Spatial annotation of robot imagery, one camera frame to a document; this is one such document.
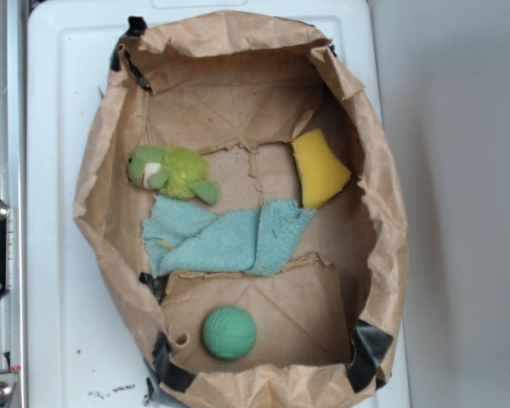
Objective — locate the blue terry cloth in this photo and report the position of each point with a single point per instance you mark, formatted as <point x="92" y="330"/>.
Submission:
<point x="260" y="241"/>

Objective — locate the brown paper bag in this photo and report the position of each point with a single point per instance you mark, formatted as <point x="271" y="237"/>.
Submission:
<point x="237" y="88"/>

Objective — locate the yellow sponge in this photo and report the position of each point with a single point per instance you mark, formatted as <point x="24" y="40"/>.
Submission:
<point x="321" y="174"/>

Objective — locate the green knitted ball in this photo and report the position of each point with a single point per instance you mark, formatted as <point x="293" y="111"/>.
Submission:
<point x="229" y="333"/>

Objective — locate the white plastic bin lid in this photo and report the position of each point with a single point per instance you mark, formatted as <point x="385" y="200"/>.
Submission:
<point x="80" y="353"/>

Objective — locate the aluminium frame rail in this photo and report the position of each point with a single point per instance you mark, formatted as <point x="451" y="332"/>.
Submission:
<point x="13" y="337"/>

